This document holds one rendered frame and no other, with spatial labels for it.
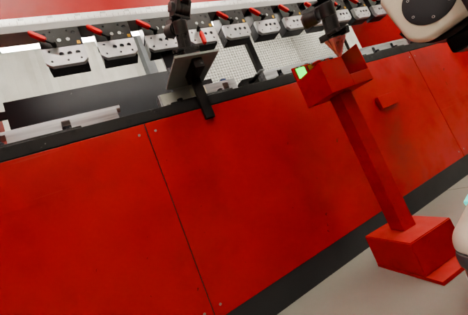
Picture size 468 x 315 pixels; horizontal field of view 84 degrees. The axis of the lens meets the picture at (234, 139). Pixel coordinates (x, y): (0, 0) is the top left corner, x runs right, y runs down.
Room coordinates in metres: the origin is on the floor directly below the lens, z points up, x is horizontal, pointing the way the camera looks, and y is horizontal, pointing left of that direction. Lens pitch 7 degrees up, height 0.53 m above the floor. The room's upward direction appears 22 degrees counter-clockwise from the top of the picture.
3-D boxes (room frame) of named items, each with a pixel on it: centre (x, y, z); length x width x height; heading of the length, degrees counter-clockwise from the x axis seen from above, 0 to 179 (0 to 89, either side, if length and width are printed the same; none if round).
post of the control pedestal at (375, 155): (1.01, -0.45, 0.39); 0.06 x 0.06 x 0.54; 19
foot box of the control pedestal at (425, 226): (0.98, -0.46, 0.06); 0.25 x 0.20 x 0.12; 19
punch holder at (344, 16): (1.67, -0.94, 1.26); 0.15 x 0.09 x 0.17; 115
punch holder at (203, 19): (1.25, -0.04, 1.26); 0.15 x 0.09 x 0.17; 115
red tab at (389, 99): (1.47, -0.87, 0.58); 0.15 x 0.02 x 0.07; 115
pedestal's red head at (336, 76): (1.01, -0.45, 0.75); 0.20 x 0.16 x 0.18; 109
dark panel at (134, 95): (1.54, 0.55, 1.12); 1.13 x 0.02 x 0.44; 115
